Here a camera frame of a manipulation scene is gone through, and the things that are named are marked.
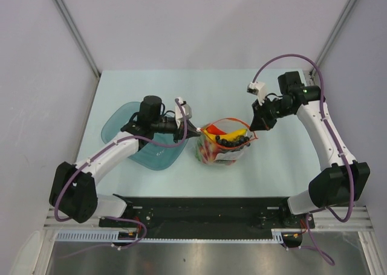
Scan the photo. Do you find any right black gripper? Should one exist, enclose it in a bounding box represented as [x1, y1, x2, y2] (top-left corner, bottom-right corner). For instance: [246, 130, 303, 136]
[250, 95, 294, 131]

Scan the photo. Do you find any yellow banana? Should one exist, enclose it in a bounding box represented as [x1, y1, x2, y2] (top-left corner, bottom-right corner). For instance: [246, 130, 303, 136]
[203, 129, 247, 141]

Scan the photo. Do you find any red orange carrot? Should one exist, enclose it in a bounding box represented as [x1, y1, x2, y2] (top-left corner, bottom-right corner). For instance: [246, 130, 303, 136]
[206, 124, 226, 135]

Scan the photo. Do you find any red cherry bunch with leaf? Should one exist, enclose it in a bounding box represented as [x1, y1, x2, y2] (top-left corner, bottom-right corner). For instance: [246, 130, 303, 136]
[195, 137, 236, 165]

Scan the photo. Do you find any dark purple grape bunch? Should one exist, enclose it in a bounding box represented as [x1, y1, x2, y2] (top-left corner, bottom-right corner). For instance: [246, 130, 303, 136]
[215, 135, 250, 148]

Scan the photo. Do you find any clear zip bag red zipper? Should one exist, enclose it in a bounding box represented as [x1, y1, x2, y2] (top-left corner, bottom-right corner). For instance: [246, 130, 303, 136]
[195, 117, 258, 166]

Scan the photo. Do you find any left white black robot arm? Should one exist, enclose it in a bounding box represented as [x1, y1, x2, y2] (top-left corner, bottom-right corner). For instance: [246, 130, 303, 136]
[49, 95, 200, 227]

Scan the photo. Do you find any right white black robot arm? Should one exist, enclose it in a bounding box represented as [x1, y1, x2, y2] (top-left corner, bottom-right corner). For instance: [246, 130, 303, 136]
[247, 71, 370, 227]

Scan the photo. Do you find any teal transparent plastic tray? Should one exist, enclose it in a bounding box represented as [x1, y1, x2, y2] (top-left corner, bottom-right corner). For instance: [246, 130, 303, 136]
[100, 102, 188, 170]

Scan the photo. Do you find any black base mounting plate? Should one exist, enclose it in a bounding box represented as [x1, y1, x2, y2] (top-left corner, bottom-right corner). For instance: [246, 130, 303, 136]
[99, 197, 313, 240]

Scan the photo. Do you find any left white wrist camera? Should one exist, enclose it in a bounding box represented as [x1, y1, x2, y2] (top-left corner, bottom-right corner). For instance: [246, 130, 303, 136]
[175, 97, 192, 128]

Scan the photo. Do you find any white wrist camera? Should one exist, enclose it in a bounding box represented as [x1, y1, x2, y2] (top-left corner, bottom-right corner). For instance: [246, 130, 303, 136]
[175, 97, 192, 128]
[247, 82, 268, 106]

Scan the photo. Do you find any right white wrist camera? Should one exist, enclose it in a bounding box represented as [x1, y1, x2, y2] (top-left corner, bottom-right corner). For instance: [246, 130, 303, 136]
[247, 82, 268, 106]

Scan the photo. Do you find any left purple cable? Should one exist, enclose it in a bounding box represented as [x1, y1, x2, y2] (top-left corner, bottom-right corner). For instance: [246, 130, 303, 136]
[53, 97, 188, 259]

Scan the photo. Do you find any white slotted cable duct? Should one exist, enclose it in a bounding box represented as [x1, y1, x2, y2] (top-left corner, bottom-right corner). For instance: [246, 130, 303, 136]
[56, 230, 284, 244]

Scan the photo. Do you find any aluminium frame rail front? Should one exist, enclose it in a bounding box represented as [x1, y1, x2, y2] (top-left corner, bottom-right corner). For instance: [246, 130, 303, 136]
[43, 205, 374, 231]

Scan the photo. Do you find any right aluminium corner post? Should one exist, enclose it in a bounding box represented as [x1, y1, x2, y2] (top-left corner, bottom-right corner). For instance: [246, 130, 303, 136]
[315, 0, 359, 68]

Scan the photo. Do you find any aluminium corner post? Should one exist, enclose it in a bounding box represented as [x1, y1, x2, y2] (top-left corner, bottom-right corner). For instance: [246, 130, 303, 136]
[52, 0, 102, 80]
[315, 0, 359, 68]

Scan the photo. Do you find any left aluminium corner post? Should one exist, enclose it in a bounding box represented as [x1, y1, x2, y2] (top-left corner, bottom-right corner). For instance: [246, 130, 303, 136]
[52, 0, 102, 80]

